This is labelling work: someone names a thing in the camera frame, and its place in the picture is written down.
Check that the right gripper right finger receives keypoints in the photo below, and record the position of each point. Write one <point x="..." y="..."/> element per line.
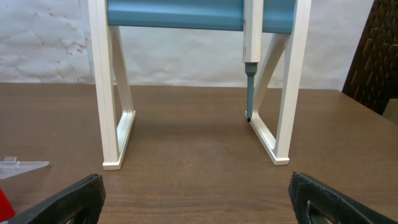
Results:
<point x="329" y="199"/>

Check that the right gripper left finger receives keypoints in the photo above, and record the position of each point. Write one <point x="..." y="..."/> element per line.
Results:
<point x="74" y="199"/>

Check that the red and yellow tip box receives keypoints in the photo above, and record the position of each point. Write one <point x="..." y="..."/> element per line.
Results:
<point x="18" y="166"/>

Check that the white and blue stand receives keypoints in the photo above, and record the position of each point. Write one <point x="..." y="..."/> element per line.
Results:
<point x="104" y="93"/>

